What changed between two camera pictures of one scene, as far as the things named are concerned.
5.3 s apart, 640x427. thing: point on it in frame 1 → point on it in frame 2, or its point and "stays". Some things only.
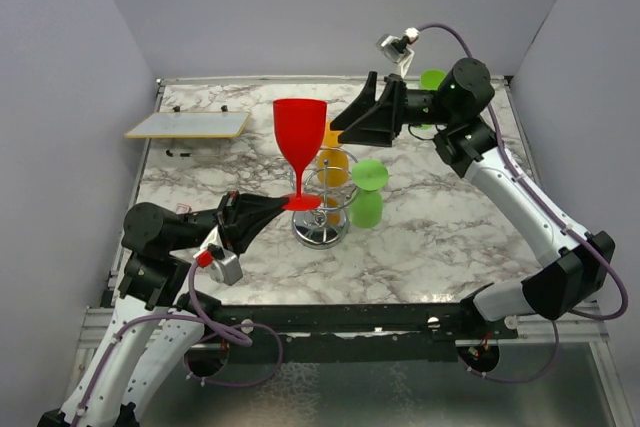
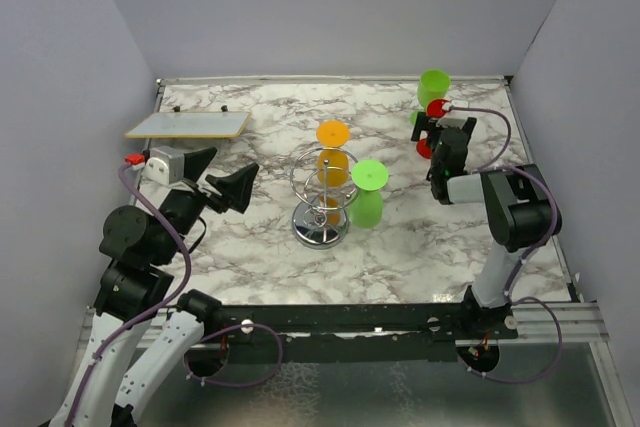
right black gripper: (370, 123) → (424, 123)
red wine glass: (299, 126) → (434, 110)
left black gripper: (235, 209) → (236, 186)
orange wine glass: (333, 162) stays
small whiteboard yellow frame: (187, 124) stays
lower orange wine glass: (334, 211) stays
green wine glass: (430, 80) stays
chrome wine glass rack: (323, 221) stays
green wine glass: (366, 205) stays
